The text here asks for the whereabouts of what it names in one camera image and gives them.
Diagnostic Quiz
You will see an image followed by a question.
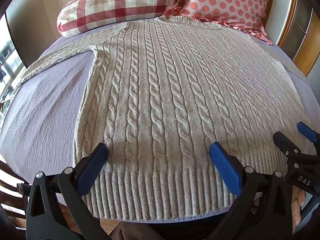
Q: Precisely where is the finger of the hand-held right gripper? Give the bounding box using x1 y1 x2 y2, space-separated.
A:
297 121 320 153
273 131 311 173

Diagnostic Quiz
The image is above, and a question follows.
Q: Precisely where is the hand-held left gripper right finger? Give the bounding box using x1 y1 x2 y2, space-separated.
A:
207 142 293 240

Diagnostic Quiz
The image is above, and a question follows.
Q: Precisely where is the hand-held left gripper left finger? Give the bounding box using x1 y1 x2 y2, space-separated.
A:
26 142 111 240

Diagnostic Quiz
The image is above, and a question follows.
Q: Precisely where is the cream cable-knit sweater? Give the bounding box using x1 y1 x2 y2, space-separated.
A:
14 16 317 222

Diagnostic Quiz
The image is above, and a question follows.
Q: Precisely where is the person's right hand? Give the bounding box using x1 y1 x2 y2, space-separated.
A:
291 188 306 233

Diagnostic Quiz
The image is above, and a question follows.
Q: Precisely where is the lavender bed sheet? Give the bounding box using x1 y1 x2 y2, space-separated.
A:
0 17 320 225

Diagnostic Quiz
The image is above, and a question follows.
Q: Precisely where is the wooden framed cabinet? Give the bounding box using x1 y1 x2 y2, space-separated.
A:
277 0 320 77

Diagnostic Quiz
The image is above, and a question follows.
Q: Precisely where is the window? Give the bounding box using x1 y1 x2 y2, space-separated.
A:
0 12 26 122

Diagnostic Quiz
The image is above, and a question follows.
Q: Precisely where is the pink polka dot pillow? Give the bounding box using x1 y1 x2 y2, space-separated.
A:
164 0 275 46

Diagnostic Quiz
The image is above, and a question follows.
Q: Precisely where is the red checked pillow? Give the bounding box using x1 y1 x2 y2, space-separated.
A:
57 0 176 38

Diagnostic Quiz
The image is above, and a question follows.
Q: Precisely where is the dark wooden bed frame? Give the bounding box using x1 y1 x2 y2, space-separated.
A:
0 159 30 228

